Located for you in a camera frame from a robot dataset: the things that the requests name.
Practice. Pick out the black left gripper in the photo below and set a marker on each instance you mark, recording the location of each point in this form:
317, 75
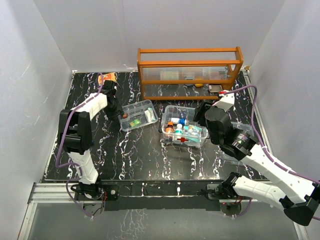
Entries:
118, 112

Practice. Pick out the amber bottle orange cap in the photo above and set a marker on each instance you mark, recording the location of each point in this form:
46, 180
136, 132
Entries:
169, 130

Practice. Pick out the green wind oil box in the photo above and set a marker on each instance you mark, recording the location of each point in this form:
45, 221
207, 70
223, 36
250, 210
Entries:
134, 123

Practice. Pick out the white medicine bottle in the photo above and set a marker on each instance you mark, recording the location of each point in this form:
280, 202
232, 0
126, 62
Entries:
179, 130

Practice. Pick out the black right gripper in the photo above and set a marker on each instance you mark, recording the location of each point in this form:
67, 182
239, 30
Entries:
200, 116

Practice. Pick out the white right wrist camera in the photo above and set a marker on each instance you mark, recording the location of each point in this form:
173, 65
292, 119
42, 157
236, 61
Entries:
226, 100

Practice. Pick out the teal header plastic packet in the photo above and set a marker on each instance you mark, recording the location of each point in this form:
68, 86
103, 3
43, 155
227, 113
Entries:
187, 133

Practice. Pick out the clear kit box lid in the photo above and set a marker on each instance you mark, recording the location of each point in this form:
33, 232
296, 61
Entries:
242, 135

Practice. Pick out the clear medicine kit box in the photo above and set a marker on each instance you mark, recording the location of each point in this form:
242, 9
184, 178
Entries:
182, 112

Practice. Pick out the open cardboard box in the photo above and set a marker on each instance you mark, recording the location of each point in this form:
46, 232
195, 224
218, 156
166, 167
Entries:
214, 88

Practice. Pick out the clear compartment organizer tray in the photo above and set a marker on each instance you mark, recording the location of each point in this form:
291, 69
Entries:
136, 111

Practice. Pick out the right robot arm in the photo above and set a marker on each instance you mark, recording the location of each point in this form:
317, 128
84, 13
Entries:
297, 197

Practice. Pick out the orange wooden shelf rack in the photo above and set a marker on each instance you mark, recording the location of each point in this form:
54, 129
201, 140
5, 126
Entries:
171, 74

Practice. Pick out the orange snack packet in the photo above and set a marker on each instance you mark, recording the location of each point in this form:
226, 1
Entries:
106, 77

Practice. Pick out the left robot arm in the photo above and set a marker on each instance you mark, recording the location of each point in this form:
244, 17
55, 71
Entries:
75, 135

